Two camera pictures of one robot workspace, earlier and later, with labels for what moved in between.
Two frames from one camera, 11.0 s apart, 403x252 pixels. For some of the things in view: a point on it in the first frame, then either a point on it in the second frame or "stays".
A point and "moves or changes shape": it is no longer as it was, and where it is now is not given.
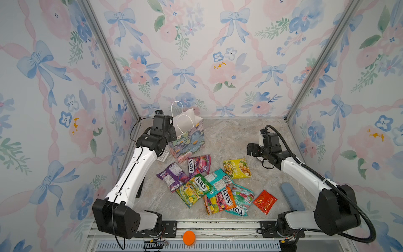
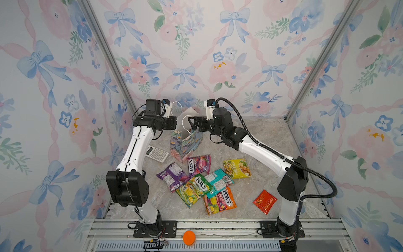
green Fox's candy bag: (193, 190) stays
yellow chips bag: (237, 168) stays
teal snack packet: (218, 180) stays
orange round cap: (189, 238) stays
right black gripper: (255, 146) → (203, 121)
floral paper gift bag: (189, 130) moves or changes shape
